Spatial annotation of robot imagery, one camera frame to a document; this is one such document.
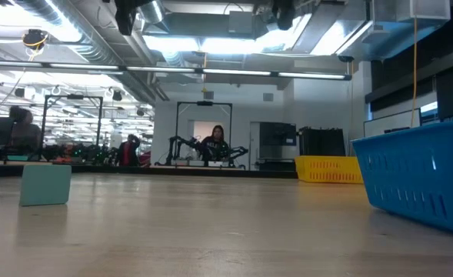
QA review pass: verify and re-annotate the black aluminium table frame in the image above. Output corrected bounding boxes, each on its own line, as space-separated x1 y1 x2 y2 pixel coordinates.
0 161 300 179

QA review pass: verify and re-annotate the black yellow cable reel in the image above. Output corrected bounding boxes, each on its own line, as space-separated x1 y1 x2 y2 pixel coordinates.
21 28 50 52

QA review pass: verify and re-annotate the blue plastic basket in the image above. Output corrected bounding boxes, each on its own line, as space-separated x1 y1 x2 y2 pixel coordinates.
351 121 453 238

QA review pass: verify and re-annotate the long ceiling light bar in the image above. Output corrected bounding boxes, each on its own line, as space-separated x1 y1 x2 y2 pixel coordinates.
0 59 353 82

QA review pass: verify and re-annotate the teal square block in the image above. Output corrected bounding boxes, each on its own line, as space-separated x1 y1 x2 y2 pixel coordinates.
18 164 72 207

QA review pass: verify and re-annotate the black gantry frame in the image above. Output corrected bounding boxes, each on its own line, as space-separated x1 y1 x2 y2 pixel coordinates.
175 101 234 167
41 94 105 159

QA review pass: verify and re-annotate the white board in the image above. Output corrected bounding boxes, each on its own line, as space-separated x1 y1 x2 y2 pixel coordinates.
363 108 422 139

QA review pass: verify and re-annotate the person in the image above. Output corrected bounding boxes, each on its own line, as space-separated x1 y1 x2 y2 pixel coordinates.
8 105 42 155
199 125 231 163
114 133 142 167

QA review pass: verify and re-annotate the yellow hanging cord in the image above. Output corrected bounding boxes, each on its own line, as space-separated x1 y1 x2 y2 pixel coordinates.
409 17 420 128

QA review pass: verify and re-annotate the yellow plastic basket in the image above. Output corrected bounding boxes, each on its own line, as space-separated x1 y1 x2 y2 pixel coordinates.
294 155 365 185

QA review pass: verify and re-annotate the dark grey cabinet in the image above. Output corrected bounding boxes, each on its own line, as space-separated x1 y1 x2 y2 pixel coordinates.
258 122 298 171

